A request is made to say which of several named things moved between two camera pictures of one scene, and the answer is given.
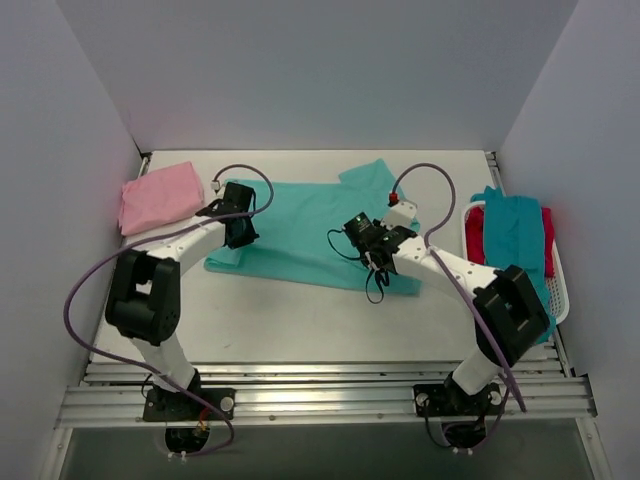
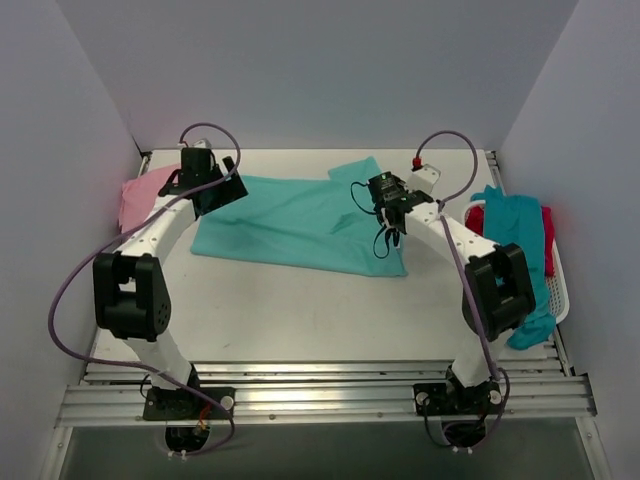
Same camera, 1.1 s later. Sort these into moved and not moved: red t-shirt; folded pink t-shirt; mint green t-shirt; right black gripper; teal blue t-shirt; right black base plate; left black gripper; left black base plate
Moved: left black gripper; right black gripper; mint green t-shirt
Not moved: right black base plate; folded pink t-shirt; red t-shirt; left black base plate; teal blue t-shirt
